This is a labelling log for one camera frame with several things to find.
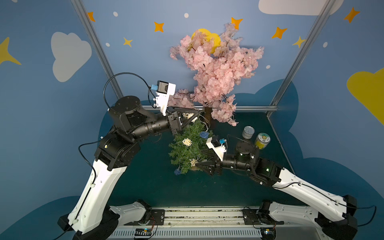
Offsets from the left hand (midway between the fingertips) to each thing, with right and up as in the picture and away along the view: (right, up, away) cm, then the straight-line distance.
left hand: (196, 108), depth 45 cm
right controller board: (+37, -59, +28) cm, 75 cm away
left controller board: (-26, -58, +28) cm, 69 cm away
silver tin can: (+38, -9, +59) cm, 71 cm away
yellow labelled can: (+44, -14, +50) cm, 69 cm away
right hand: (+3, -17, +15) cm, 23 cm away
